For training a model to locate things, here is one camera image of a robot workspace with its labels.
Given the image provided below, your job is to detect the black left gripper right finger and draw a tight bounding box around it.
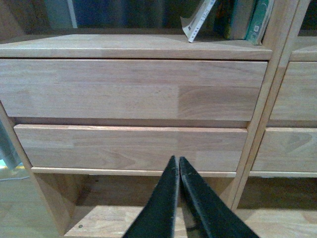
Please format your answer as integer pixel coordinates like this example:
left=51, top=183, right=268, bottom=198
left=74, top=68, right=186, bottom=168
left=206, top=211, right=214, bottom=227
left=179, top=157, right=258, bottom=238

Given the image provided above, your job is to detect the left wooden shelf unit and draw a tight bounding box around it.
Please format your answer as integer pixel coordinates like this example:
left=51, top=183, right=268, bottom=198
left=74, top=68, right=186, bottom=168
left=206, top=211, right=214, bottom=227
left=0, top=0, right=299, bottom=238

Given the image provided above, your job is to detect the grey upright book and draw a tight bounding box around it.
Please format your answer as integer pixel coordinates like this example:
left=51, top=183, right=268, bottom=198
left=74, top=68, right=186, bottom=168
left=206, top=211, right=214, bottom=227
left=212, top=0, right=257, bottom=40

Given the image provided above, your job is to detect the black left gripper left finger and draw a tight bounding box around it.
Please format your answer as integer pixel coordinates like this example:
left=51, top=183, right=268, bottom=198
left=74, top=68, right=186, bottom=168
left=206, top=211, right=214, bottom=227
left=123, top=156, right=180, bottom=238

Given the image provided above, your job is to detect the wooden drawer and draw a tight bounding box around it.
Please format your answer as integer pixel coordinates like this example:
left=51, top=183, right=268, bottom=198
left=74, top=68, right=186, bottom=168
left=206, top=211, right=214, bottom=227
left=252, top=127, right=317, bottom=173
left=0, top=59, right=267, bottom=121
left=14, top=124, right=247, bottom=172
left=270, top=61, right=317, bottom=121

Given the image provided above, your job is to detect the lower right wooden drawer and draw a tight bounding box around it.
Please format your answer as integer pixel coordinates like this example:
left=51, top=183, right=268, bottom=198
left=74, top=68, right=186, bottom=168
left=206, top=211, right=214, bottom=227
left=252, top=127, right=317, bottom=173

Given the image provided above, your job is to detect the green upright book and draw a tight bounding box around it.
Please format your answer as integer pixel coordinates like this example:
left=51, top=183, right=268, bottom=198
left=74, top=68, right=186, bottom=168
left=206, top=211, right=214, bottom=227
left=245, top=0, right=274, bottom=45

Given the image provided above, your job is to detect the upper left wooden drawer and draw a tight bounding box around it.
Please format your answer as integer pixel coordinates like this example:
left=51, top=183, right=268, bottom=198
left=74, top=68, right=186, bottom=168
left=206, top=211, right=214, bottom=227
left=0, top=59, right=267, bottom=121

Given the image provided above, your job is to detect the upper right wooden drawer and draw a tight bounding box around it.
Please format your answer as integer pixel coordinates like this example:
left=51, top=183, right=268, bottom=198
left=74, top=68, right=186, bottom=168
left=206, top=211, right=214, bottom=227
left=270, top=61, right=317, bottom=121

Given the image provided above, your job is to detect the lower left wooden drawer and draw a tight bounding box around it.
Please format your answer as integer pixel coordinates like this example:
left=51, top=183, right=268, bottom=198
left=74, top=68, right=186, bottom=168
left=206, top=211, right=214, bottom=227
left=14, top=124, right=247, bottom=172

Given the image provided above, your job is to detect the white illustrated paperback book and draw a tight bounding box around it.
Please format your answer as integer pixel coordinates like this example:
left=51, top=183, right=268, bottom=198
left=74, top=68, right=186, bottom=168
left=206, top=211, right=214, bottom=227
left=180, top=0, right=217, bottom=43

